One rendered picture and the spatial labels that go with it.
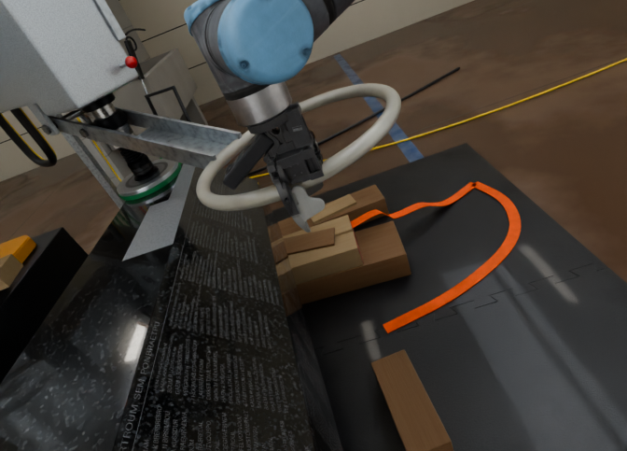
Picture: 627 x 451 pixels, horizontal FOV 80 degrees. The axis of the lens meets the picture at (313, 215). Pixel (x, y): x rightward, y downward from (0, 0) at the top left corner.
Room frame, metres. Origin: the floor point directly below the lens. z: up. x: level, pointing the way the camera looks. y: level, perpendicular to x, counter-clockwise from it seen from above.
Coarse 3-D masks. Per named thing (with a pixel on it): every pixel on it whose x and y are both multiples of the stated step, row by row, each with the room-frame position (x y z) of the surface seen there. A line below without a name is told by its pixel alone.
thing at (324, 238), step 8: (320, 232) 1.35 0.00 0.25; (328, 232) 1.32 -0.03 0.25; (288, 240) 1.38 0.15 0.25; (296, 240) 1.36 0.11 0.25; (304, 240) 1.34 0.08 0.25; (312, 240) 1.32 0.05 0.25; (320, 240) 1.29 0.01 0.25; (328, 240) 1.27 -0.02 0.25; (288, 248) 1.32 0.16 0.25; (296, 248) 1.30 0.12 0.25; (304, 248) 1.28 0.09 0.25; (312, 248) 1.27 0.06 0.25
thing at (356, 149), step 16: (320, 96) 0.99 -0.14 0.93; (336, 96) 0.96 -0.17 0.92; (352, 96) 0.92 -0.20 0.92; (384, 96) 0.76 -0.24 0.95; (304, 112) 1.01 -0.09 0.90; (384, 112) 0.65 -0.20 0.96; (384, 128) 0.61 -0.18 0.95; (240, 144) 0.97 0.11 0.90; (352, 144) 0.59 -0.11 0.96; (368, 144) 0.58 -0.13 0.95; (224, 160) 0.92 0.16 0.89; (336, 160) 0.57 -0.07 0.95; (352, 160) 0.57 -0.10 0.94; (208, 176) 0.83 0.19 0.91; (208, 192) 0.70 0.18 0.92; (256, 192) 0.59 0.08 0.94; (272, 192) 0.57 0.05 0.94; (224, 208) 0.63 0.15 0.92; (240, 208) 0.60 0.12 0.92
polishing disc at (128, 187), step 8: (160, 160) 1.32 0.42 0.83; (168, 160) 1.29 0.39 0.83; (160, 168) 1.23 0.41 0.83; (168, 168) 1.20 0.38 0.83; (128, 176) 1.29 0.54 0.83; (152, 176) 1.19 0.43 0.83; (160, 176) 1.16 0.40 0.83; (168, 176) 1.16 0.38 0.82; (120, 184) 1.24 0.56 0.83; (128, 184) 1.21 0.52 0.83; (136, 184) 1.18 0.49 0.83; (144, 184) 1.15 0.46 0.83; (152, 184) 1.13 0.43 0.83; (120, 192) 1.16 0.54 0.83; (128, 192) 1.14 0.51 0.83; (136, 192) 1.13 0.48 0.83
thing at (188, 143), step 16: (80, 112) 1.38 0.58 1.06; (128, 112) 1.25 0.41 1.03; (48, 128) 1.29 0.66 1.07; (64, 128) 1.29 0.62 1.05; (80, 128) 1.23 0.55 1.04; (96, 128) 1.18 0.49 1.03; (160, 128) 1.18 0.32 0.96; (176, 128) 1.13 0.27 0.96; (192, 128) 1.09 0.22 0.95; (208, 128) 1.04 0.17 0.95; (112, 144) 1.16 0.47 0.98; (128, 144) 1.11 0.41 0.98; (144, 144) 1.06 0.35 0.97; (160, 144) 1.01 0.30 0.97; (176, 144) 1.08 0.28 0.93; (192, 144) 1.06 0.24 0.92; (208, 144) 1.04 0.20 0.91; (224, 144) 1.02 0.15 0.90; (176, 160) 0.99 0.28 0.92; (192, 160) 0.95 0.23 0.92; (208, 160) 0.91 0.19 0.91
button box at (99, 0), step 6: (96, 0) 1.24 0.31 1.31; (102, 0) 1.25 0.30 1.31; (102, 6) 1.24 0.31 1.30; (102, 12) 1.24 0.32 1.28; (108, 12) 1.25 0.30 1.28; (108, 18) 1.24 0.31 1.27; (114, 18) 1.25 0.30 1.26; (108, 24) 1.24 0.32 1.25; (114, 24) 1.24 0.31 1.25; (114, 30) 1.24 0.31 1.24; (120, 30) 1.25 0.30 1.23; (120, 36) 1.24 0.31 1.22
